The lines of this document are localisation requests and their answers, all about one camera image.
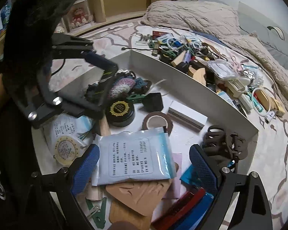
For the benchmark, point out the brown tape roll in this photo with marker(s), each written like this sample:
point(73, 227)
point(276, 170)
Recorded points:
point(157, 119)

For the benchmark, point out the black cube box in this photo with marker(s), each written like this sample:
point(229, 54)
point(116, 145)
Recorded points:
point(153, 102)

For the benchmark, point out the person in black shirt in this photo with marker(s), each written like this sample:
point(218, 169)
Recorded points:
point(20, 207)

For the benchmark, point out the grey pillow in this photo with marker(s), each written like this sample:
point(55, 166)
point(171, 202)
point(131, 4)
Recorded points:
point(270, 34)

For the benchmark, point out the wooden leaf-shaped piece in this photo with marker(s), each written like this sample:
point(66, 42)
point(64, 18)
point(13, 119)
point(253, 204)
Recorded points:
point(198, 75)

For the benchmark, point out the cream plastic holder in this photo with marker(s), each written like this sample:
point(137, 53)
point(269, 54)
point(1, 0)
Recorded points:
point(236, 87)

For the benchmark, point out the white blue sachet packet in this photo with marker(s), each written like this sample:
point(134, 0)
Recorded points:
point(144, 155)

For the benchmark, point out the crocheted purple yarn piece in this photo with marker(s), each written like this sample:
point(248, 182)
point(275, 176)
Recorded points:
point(125, 84)

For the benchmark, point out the red flat case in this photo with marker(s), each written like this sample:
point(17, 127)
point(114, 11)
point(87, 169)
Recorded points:
point(179, 210)

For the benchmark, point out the beige fluffy blanket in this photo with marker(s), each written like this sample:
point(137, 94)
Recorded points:
point(221, 21)

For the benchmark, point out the yellow cardboard pack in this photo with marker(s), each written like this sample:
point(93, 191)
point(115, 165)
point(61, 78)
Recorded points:
point(277, 107)

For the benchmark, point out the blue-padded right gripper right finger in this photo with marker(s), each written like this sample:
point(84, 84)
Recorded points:
point(252, 209)

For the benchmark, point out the round cream badge packet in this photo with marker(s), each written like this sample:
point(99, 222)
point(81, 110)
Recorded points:
point(67, 149)

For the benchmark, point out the teal lighter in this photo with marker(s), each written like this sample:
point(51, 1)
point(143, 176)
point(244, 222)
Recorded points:
point(257, 105)

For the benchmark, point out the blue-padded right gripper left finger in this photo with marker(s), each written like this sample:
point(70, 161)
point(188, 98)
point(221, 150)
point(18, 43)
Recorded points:
point(67, 183)

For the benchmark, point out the round black gold tin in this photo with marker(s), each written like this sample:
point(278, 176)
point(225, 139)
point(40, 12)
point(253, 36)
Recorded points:
point(120, 113)

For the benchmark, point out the silver foil packet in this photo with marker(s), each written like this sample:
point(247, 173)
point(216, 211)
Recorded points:
point(248, 74)

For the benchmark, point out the wooden bed-side shelf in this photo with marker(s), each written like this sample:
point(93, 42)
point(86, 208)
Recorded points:
point(115, 4)

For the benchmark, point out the tan leather cutout piece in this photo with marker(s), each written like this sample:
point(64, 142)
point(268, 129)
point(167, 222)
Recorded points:
point(143, 197)

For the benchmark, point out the white cardboard shoe box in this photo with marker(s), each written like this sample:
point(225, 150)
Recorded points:
point(74, 79)

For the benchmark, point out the oval wooden box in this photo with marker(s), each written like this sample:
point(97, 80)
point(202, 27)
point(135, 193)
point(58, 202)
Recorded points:
point(264, 99)

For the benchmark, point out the clear plastic container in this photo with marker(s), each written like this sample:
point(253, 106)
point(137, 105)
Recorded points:
point(222, 70)

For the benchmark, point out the white ribbed rectangular box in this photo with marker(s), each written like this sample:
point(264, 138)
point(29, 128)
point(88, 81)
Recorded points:
point(187, 115)

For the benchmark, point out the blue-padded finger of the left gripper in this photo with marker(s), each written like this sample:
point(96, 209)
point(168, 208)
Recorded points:
point(109, 67)

